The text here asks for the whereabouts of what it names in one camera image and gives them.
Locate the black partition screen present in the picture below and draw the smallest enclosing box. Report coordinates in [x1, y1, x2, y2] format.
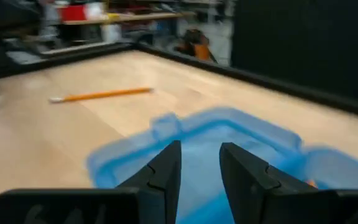
[231, 0, 358, 103]

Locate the red storage box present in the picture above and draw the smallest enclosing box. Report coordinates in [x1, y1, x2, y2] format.
[57, 4, 88, 22]

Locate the blue plastic pencil box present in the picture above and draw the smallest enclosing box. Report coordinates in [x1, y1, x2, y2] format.
[87, 107, 358, 224]

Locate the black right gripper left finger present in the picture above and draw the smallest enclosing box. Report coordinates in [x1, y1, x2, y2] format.
[0, 139, 182, 224]

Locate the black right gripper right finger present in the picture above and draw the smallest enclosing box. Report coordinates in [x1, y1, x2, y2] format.
[219, 142, 358, 224]

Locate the orange and black bag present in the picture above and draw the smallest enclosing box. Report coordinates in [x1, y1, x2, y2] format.
[175, 28, 219, 65]

